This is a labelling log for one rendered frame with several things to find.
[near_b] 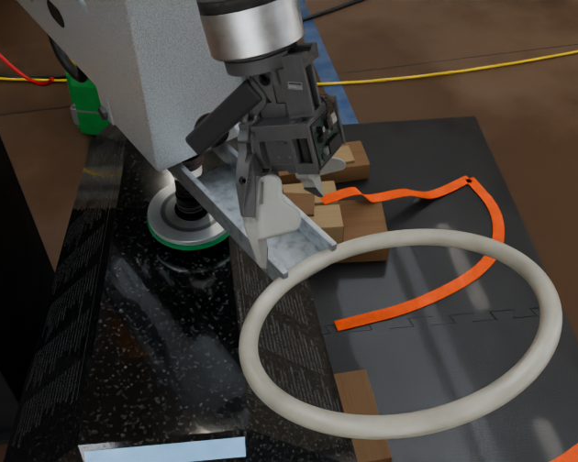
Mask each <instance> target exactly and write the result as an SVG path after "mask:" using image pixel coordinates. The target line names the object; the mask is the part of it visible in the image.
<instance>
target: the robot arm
mask: <svg viewBox="0 0 578 462"><path fill-rule="evenodd" d="M196 2H197V6H198V9H199V16H200V18H201V22H202V25H203V29H204V32H205V35H206V41H207V44H208V47H209V50H210V53H211V57H212V58H213V59H215V60H217V61H224V63H225V67H226V70H227V74H228V75H230V76H234V77H245V76H247V78H248V79H246V80H245V81H244V82H243V83H242V84H241V85H240V86H239V87H238V88H237V89H236V90H235V91H233V92H232V93H231V94H230V95H229V96H228V97H227V98H226V99H225V100H224V101H223V102H222V103H221V104H220V105H219V106H218V107H217V108H216V109H215V110H214V111H213V112H211V113H206V114H204V115H201V116H200V117H199V118H198V119H197V121H196V123H195V127H194V130H193V131H192V132H191V133H190V134H189V135H188V136H187V137H186V138H185V141H186V143H187V144H188V145H189V146H190V147H191V148H192V149H193V151H194V152H195V153H196V154H197V155H202V154H203V153H204V152H206V151H207V150H208V149H209V148H217V147H219V146H221V145H223V144H224V143H225V142H226V140H227V139H228V135H229V132H228V131H229V130H230V129H232V128H233V127H234V126H235V125H236V124H237V123H238V122H240V124H239V134H238V147H239V154H238V159H237V165H236V187H237V194H238V200H239V211H240V215H241V216H242V218H243V224H244V227H245V231H246V234H247V237H248V240H249V242H250V246H251V249H252V251H253V254H254V256H255V258H256V260H257V263H258V265H259V267H260V268H265V269H267V262H268V247H267V240H266V239H268V238H272V237H277V236H280V235H284V234H287V233H291V232H294V231H295V230H296V229H297V228H298V227H299V226H300V223H301V215H300V212H299V211H298V209H296V208H294V207H293V206H292V205H290V204H289V203H286V202H285V201H284V199H283V185H282V181H281V179H280V178H279V177H278V176H277V175H275V174H267V175H265V176H263V173H269V172H270V171H271V170H272V171H288V172H289V173H294V174H295V176H296V178H297V179H298V180H300V181H301V182H302V183H303V186H304V189H305V190H306V191H308V192H310V193H312V194H314V195H316V196H318V197H323V195H324V192H323V187H322V183H321V180H320V175H324V174H328V173H331V172H335V171H342V170H344V169H345V168H346V163H345V161H344V160H343V159H340V158H336V157H333V156H334V154H335V153H336V152H337V151H338V150H339V148H340V147H341V146H342V145H341V144H345V143H346V142H345V137H344V133H343V128H342V124H341V120H340V115H339V107H338V102H337V98H336V95H328V94H327V93H319V90H318V86H317V78H316V75H315V70H314V66H313V61H314V60H315V59H316V58H317V57H319V53H318V48H317V43H316V42H308V43H301V44H297V42H298V41H299V40H300V39H301V38H302V37H303V36H304V34H305V29H304V25H303V20H302V17H301V12H300V8H299V4H298V0H196ZM320 94H323V95H325V96H320Z"/></svg>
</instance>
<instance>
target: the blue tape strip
mask: <svg viewBox="0 0 578 462"><path fill-rule="evenodd" d="M245 456H246V449H245V436H244V437H235V438H225V439H215V440H205V441H194V442H184V443H175V444H165V445H145V446H135V447H125V448H116V449H106V450H95V451H85V452H84V459H85V462H193V461H202V460H212V459H221V458H232V457H245Z"/></svg>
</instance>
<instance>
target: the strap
mask: <svg viewBox="0 0 578 462"><path fill-rule="evenodd" d="M467 184H469V185H470V186H471V187H472V189H473V190H474V191H475V192H476V193H477V194H478V195H479V197H480V198H481V199H482V200H483V201H484V203H485V205H486V206H487V208H488V210H489V213H490V215H491V217H492V222H493V238H492V239H494V240H496V241H499V242H502V243H504V238H505V226H504V220H503V216H502V214H501V212H500V209H499V207H498V205H497V204H496V202H495V200H494V199H493V198H492V196H491V195H490V194H489V193H488V192H487V191H486V190H485V188H484V187H483V186H482V185H481V184H480V183H479V182H478V181H477V180H476V179H475V178H474V177H471V178H468V177H467V176H466V175H465V176H463V177H461V178H459V179H458V180H456V181H452V182H450V183H448V184H446V185H444V186H442V187H439V188H438V189H435V190H432V191H428V192H419V191H413V190H408V189H397V190H392V191H387V192H379V193H375V194H362V193H361V192H360V191H359V190H358V189H357V188H356V187H349V188H345V189H341V190H338V191H335V192H331V193H328V194H325V195H323V197H319V198H320V199H321V201H322V202H323V204H330V203H333V202H336V201H338V200H340V199H343V198H347V197H350V196H353V195H359V194H360V195H363V196H364V197H365V198H366V199H368V200H369V201H370V202H372V203H376V202H382V201H387V200H391V199H394V198H399V197H405V196H416V197H420V198H426V199H434V198H438V197H440V196H443V195H445V194H448V193H451V192H453V191H455V190H457V189H459V188H461V187H463V186H465V185H467ZM495 261H496V259H494V258H490V257H487V256H486V255H484V257H483V258H482V259H481V260H480V261H479V262H478V263H477V264H476V265H475V266H474V267H472V268H471V269H470V270H468V271H467V272H465V273H464V274H462V275H461V276H460V277H459V278H457V279H455V280H453V281H451V282H449V283H447V284H445V285H443V286H441V287H439V288H437V289H436V290H434V291H431V292H429V293H426V294H424V295H422V296H419V297H417V298H415V299H413V300H410V301H407V302H403V303H400V304H398V305H395V306H391V307H388V308H384V309H382V310H377V311H373V312H369V313H363V314H359V315H355V316H352V317H348V318H344V319H340V320H337V321H334V323H335V325H336V327H337V329H338V331H342V330H346V329H350V328H353V327H357V326H361V325H367V324H371V323H375V322H379V321H382V320H386V319H390V318H393V317H397V316H399V315H402V314H407V313H410V312H413V311H415V310H417V309H420V308H422V307H425V306H427V305H430V304H432V303H434V302H437V301H439V300H441V299H443V298H445V297H447V296H449V295H451V294H453V293H455V292H456V291H458V290H460V289H462V288H463V287H465V286H467V285H468V284H470V283H471V282H473V281H475V280H476V279H478V278H479V277H480V276H481V275H483V274H484V273H485V272H486V271H487V270H488V269H489V268H490V267H491V266H492V265H493V264H494V262H495ZM551 462H578V444H576V445H574V446H573V447H572V448H570V449H569V450H568V451H566V452H565V453H564V454H562V455H561V456H558V457H557V458H555V459H553V460H551Z"/></svg>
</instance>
